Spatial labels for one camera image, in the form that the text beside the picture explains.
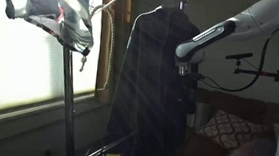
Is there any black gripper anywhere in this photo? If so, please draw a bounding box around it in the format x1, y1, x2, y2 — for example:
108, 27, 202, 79
178, 70, 201, 94

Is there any white twisted rope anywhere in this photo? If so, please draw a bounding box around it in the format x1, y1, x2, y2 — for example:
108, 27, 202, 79
83, 3, 119, 93

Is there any dark hanging coat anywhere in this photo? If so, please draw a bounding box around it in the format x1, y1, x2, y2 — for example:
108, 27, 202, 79
103, 0, 206, 156

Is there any metal coat hanger hook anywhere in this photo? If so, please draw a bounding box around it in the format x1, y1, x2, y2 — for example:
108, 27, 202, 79
164, 0, 189, 11

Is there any brown sofa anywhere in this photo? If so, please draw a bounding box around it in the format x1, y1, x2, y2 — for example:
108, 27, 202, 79
182, 86, 279, 156

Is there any patterned white brown pillow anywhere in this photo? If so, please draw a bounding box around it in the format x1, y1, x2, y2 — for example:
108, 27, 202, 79
195, 107, 271, 154

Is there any small hanging tag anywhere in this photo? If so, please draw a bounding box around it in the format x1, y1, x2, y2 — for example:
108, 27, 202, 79
78, 54, 89, 73

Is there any chrome rack pole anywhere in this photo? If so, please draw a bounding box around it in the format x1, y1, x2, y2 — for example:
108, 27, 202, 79
53, 45, 85, 156

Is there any patterned grey garment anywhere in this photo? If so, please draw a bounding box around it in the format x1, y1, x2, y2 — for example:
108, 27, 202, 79
0, 0, 98, 58

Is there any white window blind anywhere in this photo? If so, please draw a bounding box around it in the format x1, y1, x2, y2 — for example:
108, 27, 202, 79
0, 0, 104, 126

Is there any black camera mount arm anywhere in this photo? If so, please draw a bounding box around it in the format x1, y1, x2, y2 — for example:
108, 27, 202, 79
233, 58, 279, 85

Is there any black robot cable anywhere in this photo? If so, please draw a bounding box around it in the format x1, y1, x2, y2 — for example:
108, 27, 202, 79
197, 17, 279, 97

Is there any chrome rack rail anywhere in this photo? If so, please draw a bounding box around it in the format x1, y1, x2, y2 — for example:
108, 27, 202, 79
76, 125, 138, 156

